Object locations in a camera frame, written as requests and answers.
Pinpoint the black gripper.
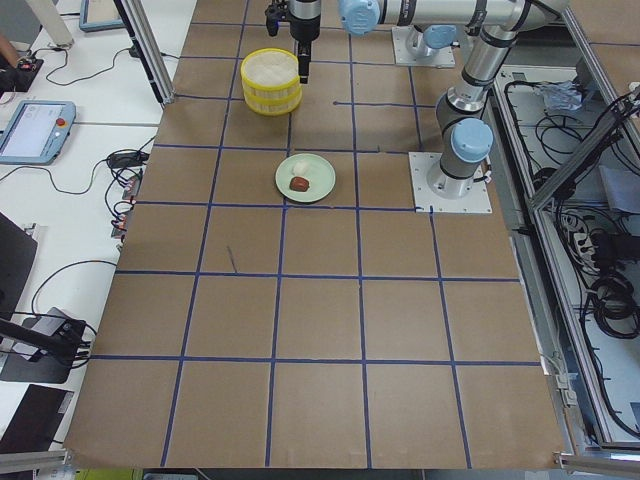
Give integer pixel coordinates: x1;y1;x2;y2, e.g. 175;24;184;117
288;0;320;83

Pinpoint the yellow steamer top layer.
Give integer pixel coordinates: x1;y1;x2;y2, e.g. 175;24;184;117
241;48;300;99

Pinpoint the white steamed bun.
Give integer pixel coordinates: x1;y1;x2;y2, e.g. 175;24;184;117
291;160;309;177

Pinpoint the brown steamed bun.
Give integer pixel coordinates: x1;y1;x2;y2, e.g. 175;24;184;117
289;176;310;192

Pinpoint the light green plate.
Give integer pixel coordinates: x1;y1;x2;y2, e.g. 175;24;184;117
275;153;336;203

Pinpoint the black power adapter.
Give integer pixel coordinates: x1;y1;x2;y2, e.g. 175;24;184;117
106;151;149;169

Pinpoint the crumpled plastic bag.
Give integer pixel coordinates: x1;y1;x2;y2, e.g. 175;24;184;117
537;81;583;111

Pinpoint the blue teach pendant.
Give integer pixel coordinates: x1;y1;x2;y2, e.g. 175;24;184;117
1;100;76;166

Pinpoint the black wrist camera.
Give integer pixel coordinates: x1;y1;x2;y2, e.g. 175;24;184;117
264;0;288;37

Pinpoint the black camera stand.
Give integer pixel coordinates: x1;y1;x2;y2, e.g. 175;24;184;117
1;308;90;385

